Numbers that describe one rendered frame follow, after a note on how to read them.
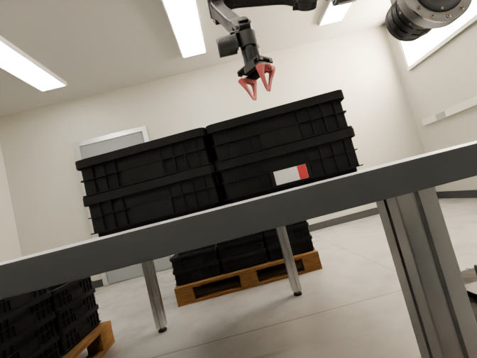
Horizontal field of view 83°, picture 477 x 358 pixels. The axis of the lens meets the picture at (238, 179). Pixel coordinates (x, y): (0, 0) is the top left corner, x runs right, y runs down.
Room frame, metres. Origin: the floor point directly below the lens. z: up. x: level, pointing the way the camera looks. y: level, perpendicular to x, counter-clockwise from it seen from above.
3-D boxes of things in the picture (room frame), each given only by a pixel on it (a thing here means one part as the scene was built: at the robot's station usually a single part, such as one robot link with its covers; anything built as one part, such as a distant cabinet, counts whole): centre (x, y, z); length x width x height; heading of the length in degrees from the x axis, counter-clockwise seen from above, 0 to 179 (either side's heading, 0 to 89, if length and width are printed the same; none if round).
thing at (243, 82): (0.83, -0.12, 1.04); 0.07 x 0.07 x 0.09; 40
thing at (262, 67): (0.80, -0.14, 1.04); 0.07 x 0.07 x 0.09; 40
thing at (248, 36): (0.81, -0.13, 1.17); 0.07 x 0.06 x 0.07; 91
